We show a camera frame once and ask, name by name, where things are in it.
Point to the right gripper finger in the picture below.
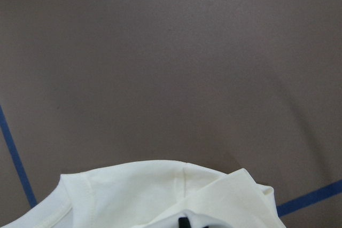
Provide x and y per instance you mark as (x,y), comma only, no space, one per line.
(183,220)

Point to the cream cat print t-shirt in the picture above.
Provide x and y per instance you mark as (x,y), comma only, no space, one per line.
(153,194)

